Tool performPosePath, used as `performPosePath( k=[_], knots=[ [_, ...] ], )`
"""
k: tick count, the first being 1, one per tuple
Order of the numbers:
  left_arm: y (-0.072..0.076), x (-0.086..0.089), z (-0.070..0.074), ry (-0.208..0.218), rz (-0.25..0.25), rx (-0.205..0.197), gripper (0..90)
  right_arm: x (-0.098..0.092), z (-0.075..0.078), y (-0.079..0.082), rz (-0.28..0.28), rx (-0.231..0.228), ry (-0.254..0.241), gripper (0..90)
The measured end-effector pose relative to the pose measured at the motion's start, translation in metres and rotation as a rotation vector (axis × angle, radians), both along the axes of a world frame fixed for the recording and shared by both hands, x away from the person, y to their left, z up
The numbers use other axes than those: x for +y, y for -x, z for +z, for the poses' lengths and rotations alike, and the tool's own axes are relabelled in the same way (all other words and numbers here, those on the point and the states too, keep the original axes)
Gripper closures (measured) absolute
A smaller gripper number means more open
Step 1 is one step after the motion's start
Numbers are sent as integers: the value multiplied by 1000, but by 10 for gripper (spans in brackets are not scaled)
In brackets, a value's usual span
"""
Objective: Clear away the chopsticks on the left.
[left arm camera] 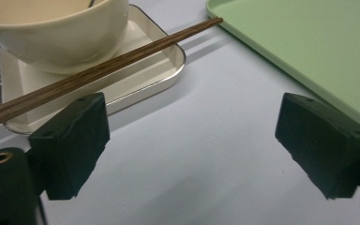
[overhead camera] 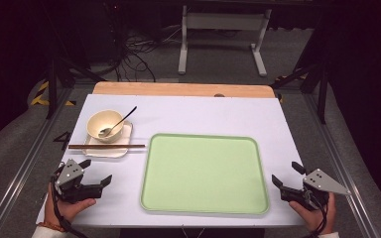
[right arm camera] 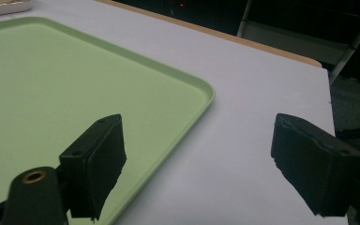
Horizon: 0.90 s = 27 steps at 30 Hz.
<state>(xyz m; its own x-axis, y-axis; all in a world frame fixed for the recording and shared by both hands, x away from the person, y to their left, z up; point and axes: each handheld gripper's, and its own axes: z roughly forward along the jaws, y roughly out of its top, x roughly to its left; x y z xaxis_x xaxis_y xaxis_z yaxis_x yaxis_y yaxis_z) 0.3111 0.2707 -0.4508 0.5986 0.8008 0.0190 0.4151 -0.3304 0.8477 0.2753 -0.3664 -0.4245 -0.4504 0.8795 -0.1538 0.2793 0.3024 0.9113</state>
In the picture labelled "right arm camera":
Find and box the light green plastic tray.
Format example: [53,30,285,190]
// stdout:
[0,16,217,225]

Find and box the white metal stand frame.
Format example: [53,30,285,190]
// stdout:
[236,0,360,86]

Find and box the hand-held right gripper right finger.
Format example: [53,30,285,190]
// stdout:
[270,112,360,218]

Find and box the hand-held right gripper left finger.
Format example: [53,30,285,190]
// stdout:
[59,113,128,221]

